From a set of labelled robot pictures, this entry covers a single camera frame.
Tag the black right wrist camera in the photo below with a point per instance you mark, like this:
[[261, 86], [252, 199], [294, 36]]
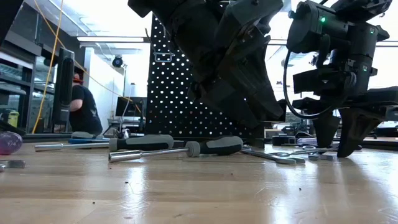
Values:
[[320, 81]]

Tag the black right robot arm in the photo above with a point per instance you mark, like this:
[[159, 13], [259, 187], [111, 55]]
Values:
[[357, 40]]

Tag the round black lamp on stand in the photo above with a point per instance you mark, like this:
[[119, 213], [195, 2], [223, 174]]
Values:
[[117, 61]]

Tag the black computer monitor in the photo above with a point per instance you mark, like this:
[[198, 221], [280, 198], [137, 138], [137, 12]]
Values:
[[130, 107]]

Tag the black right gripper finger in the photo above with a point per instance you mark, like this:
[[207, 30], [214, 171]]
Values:
[[354, 130], [326, 127]]

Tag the black plastic bin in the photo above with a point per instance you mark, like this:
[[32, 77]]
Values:
[[281, 110]]

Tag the black tower fan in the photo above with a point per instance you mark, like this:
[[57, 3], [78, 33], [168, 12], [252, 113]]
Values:
[[63, 87]]

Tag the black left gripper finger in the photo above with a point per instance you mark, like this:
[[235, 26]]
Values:
[[258, 87], [227, 99]]

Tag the yellow-green container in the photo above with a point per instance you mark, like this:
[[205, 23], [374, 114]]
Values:
[[13, 119]]

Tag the person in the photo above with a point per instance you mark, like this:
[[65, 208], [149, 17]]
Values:
[[84, 112]]

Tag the glass shelf cabinet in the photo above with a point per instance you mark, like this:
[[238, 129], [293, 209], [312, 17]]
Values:
[[25, 93]]

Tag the black metal pegboard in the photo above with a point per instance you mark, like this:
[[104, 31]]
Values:
[[174, 93]]

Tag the clear safety glasses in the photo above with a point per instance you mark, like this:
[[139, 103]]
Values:
[[125, 133]]

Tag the silver double prong peg hook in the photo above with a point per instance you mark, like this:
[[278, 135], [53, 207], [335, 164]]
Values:
[[161, 53]]

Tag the black aluminium table frame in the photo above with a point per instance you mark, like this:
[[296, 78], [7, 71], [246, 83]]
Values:
[[46, 136]]

